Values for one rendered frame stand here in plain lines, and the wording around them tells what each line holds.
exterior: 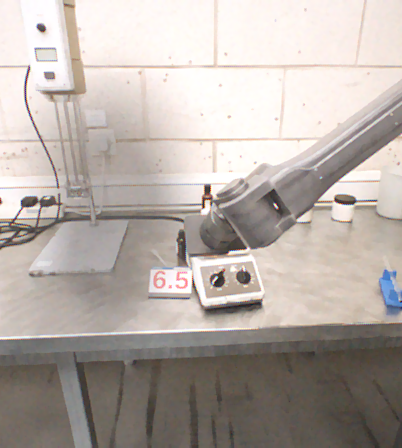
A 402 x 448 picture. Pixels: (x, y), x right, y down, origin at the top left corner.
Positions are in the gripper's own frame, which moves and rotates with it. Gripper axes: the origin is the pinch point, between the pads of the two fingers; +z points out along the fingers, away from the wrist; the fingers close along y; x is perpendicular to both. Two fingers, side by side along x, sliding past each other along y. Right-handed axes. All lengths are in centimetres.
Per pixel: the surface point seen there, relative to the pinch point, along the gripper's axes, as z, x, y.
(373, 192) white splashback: 42, -23, -70
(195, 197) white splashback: 49, -27, -8
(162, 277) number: 13.9, 3.5, 8.0
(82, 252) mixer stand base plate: 29.7, -7.0, 26.8
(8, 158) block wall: 52, -45, 52
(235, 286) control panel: 6.2, 7.8, -6.0
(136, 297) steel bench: 13.4, 7.3, 13.8
